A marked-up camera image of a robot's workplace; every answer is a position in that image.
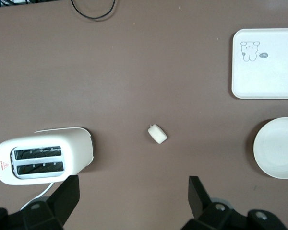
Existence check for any small white steamed bun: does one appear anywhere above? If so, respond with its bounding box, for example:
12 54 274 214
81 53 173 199
147 123 168 145

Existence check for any white toaster power cable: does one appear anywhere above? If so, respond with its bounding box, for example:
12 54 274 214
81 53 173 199
20 182 55 211

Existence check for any white two-slot toaster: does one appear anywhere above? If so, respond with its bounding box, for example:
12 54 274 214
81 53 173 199
0 126 96 185

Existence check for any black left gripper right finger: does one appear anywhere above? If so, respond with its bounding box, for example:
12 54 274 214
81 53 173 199
181 176 288 230

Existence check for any thin black looped cable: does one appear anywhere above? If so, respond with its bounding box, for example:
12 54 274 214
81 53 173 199
71 0 116 21

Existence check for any white tray with bear print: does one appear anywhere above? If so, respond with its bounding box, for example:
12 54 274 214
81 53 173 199
231 28 288 100

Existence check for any round white plate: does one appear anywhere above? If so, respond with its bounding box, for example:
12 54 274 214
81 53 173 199
253 116 288 180

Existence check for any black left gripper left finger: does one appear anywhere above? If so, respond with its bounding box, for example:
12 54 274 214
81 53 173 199
0 175 80 230

